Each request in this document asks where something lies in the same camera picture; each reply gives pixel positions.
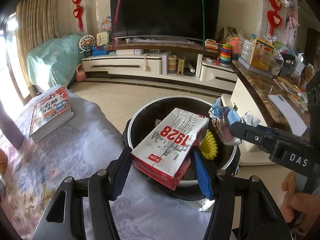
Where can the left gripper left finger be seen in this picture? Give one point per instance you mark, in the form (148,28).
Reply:
(119,172)

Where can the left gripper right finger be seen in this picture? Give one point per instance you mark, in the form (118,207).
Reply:
(205,172)

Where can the yellow foam fruit net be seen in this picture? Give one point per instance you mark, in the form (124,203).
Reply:
(209,146)

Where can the red white milk carton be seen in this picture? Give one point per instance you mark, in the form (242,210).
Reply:
(164,155)

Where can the cartoon paper wrapper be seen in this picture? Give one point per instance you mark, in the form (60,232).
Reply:
(224,116)

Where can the person's right hand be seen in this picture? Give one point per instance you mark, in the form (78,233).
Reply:
(307,204)

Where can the marble top side counter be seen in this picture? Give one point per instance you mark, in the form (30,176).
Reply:
(251,94)

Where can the red children's book stack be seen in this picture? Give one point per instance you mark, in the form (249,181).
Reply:
(50,113)

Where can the pink kettlebell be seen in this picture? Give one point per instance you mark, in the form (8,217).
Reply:
(80,74)

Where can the yellow picture book box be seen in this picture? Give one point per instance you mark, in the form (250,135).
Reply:
(262,54)

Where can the purple thermos bottle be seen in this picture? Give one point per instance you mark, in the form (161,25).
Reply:
(10,130)

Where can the white tv cabinet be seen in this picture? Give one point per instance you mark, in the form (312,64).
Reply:
(187,63)

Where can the teal cloth covered armchair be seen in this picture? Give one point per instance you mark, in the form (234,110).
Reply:
(54,62)

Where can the toy ferris wheel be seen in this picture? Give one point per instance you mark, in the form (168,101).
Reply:
(86,43)

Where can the yellow toy phone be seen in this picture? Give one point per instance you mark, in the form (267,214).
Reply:
(102,38)

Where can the black flat screen television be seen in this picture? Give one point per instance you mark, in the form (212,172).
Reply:
(190,19)

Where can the beige curtain right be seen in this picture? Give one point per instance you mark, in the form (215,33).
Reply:
(35,20)

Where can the red heart knot hanging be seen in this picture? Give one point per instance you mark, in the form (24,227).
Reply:
(77,13)

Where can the colourful stacking ring toy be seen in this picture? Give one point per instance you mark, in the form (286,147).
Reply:
(225,56)

